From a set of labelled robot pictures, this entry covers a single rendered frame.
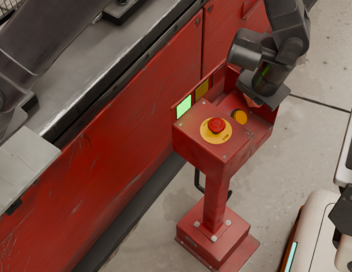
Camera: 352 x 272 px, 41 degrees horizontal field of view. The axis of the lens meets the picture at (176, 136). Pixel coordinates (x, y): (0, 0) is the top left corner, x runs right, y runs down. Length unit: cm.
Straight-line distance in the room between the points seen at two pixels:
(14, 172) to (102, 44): 43
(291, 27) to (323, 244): 84
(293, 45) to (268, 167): 112
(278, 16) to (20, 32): 51
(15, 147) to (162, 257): 103
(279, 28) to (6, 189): 53
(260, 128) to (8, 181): 63
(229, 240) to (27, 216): 77
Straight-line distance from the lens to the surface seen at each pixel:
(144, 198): 180
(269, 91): 98
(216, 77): 112
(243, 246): 177
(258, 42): 90
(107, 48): 110
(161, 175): 183
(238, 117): 115
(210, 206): 148
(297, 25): 86
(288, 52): 87
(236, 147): 105
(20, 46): 47
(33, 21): 45
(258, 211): 184
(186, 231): 166
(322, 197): 160
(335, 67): 231
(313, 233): 154
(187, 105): 107
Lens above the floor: 167
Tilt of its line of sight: 58 degrees down
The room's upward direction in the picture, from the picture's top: 2 degrees counter-clockwise
